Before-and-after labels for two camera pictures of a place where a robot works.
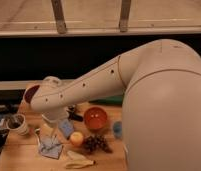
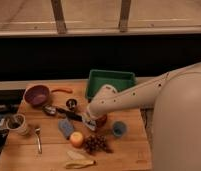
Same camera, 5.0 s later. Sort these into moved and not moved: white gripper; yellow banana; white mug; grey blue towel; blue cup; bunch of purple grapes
Moved: white gripper; grey blue towel
Not moved: blue cup; yellow banana; white mug; bunch of purple grapes
